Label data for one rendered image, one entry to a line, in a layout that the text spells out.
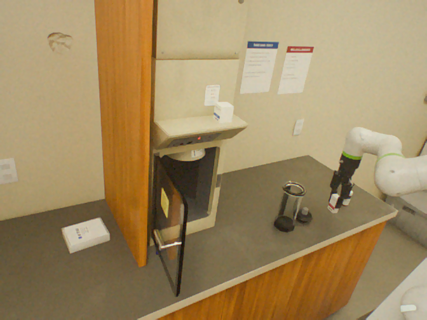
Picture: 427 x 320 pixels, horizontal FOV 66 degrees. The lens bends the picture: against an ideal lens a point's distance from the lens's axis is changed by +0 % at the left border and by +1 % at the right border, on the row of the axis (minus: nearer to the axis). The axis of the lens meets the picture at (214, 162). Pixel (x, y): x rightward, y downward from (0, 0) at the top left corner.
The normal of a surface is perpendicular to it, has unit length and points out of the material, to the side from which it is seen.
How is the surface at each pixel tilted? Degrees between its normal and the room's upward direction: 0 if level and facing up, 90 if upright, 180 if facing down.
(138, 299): 0
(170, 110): 90
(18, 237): 0
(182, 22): 90
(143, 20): 90
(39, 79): 90
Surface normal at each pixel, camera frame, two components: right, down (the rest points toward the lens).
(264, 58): 0.51, 0.47
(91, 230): 0.12, -0.87
